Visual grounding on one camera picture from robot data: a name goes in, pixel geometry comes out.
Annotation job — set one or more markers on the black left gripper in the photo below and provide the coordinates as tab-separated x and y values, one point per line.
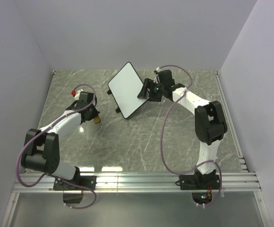
95	113

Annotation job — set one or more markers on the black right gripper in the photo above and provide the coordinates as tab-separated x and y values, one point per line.
147	84

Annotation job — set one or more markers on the yellow black whiteboard eraser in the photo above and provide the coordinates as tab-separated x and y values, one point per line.
96	120

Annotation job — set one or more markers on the black framed small whiteboard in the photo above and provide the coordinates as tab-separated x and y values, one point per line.
125	86

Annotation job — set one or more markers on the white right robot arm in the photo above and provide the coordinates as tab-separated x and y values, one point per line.
209	121

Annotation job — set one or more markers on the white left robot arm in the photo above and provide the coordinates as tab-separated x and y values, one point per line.
42	151

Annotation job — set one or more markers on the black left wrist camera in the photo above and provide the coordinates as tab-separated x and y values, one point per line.
85	98

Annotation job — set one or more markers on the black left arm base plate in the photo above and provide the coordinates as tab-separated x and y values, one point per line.
88	181

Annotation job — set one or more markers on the aluminium front mounting rail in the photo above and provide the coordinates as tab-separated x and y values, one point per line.
118	182

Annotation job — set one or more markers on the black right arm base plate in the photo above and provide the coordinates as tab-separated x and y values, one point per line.
198	181

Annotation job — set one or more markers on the aluminium left side rail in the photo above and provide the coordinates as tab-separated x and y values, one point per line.
10	209

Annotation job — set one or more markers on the aluminium right side rail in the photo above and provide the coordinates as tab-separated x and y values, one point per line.
230	152

